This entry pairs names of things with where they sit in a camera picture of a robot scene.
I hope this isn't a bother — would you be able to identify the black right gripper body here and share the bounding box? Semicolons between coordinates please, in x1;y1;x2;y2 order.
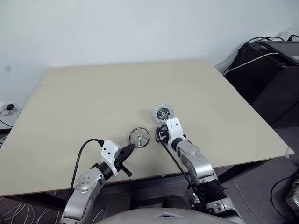
157;125;171;144

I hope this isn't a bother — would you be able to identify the silver spoked rotor black rim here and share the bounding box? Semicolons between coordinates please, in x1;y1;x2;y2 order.
128;127;150;147

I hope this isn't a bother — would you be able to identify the black equipment case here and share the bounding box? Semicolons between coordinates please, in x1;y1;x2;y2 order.
223;41;299;128

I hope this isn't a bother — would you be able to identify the dark rug with white lines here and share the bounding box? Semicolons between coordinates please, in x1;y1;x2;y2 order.
0;198;68;224

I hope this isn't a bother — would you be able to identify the black floor cable loop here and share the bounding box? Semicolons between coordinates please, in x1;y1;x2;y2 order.
271;174;299;221

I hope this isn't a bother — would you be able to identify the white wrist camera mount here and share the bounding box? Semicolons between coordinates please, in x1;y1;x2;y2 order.
164;117;185;148
100;139;121;175

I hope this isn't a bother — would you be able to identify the grey robot torso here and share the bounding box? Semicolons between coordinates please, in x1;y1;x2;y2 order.
94;208;225;224

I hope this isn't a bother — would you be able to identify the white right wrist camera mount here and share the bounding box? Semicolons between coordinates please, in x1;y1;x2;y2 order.
164;117;185;148

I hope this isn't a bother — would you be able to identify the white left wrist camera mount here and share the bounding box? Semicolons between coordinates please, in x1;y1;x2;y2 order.
100;139;121;175

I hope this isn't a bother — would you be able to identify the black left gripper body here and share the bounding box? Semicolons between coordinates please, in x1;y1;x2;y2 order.
114;149;133;177

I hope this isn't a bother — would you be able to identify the thin black cable on case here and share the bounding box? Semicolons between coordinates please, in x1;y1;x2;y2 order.
244;36;299;47

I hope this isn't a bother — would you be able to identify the white adapter block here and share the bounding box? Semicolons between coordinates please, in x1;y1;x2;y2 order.
279;28;299;42

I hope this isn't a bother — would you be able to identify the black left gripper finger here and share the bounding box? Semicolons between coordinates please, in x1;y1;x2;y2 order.
120;144;135;156
122;146;135;162

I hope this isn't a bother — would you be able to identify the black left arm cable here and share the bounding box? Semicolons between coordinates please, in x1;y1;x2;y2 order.
69;138;105;196

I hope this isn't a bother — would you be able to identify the white power strip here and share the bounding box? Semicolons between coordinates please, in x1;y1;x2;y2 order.
0;101;23;115

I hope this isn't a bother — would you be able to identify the motor base with circuit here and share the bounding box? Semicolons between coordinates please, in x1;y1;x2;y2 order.
152;104;171;123

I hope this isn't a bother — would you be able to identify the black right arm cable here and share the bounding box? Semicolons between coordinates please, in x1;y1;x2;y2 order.
156;138;206;210

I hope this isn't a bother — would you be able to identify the white cable over case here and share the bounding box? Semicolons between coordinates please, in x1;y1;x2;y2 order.
225;52;280;73

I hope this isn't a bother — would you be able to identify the grey metal floor device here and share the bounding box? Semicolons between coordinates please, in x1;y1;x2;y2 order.
285;179;299;212

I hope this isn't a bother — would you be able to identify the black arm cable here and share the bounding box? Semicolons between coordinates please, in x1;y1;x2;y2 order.
156;138;206;210
69;138;105;196

